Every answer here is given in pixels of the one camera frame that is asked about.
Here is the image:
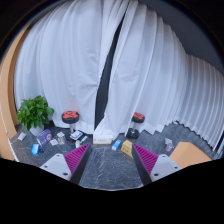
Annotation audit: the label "small clear packet right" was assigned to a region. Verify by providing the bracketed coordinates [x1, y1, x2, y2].
[165, 138, 173, 152]

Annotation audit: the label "white book stack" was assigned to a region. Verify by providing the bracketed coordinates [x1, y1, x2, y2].
[70, 130, 83, 140]

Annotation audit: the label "small clear display box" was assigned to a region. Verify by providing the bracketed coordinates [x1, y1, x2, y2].
[57, 132, 65, 145]

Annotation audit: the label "wooden table corner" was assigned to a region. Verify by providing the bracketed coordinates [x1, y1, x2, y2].
[170, 142, 211, 168]

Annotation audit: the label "white right curtain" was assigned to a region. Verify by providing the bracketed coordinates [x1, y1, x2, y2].
[94, 1, 224, 147]

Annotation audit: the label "blue white small box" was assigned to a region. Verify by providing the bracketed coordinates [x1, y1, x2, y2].
[112, 139, 121, 151]

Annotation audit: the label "small white card left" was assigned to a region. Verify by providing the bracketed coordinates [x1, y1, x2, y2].
[18, 132, 27, 141]

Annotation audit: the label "left red black stool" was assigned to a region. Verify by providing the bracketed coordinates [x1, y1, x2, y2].
[62, 111, 79, 133]

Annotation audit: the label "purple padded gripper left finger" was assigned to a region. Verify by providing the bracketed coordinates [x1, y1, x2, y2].
[41, 144, 92, 184]

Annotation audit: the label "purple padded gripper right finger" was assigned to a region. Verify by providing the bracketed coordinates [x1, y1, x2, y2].
[132, 144, 181, 185]

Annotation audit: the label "purple box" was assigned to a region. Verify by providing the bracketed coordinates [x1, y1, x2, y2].
[36, 129, 52, 147]

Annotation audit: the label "white orange box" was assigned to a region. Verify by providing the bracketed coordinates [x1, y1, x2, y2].
[93, 135, 113, 145]

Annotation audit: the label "right red black stool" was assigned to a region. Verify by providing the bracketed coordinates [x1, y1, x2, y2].
[126, 112, 145, 139]

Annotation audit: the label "green potted plant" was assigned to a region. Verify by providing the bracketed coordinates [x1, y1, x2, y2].
[17, 96, 54, 136]

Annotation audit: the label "yellow cardboard box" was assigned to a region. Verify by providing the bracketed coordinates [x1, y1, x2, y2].
[121, 140, 132, 157]

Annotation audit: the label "red black stool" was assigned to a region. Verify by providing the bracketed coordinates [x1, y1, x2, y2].
[62, 111, 79, 133]
[126, 112, 145, 139]

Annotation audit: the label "white curtain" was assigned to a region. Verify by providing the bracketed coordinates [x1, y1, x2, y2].
[94, 1, 224, 147]
[14, 0, 129, 134]

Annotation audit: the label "white left curtain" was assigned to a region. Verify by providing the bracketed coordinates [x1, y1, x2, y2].
[14, 0, 129, 134]

